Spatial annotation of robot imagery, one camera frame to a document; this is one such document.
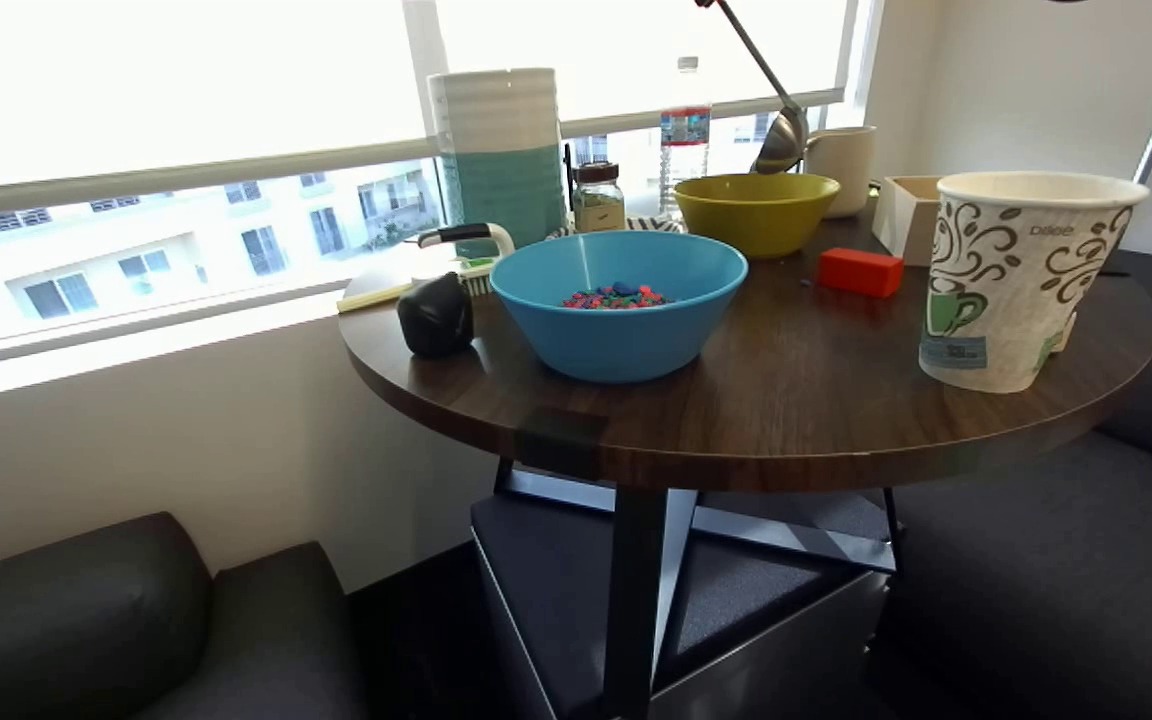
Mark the dark sofa seat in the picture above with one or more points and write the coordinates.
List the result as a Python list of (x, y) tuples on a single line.
[(1031, 589)]

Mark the blue bowl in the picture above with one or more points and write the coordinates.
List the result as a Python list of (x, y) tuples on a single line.
[(618, 347)]

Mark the yellow bowl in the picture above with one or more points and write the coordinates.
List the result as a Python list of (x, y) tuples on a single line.
[(759, 213)]

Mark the stacked white teal containers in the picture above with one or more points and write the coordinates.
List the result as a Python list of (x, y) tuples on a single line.
[(499, 145)]

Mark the wooden square box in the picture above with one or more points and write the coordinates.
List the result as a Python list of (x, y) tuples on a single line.
[(907, 217)]

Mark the orange rectangular block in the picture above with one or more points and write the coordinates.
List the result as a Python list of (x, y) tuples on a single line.
[(863, 275)]

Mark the dark armchair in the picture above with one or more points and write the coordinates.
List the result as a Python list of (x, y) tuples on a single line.
[(131, 627)]

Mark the round dark wooden table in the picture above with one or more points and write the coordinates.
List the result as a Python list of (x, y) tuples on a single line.
[(799, 391)]

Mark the colourful cereal in blue bowl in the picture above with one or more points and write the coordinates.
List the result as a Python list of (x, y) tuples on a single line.
[(618, 299)]

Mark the water bottle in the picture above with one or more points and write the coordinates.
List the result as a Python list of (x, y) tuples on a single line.
[(680, 124)]

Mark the black ladle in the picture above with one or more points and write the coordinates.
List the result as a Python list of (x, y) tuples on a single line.
[(439, 314)]

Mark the small glass jar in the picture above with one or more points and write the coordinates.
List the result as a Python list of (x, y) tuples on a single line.
[(599, 196)]

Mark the patterned paper cup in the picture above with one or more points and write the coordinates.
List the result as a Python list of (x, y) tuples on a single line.
[(1013, 252)]

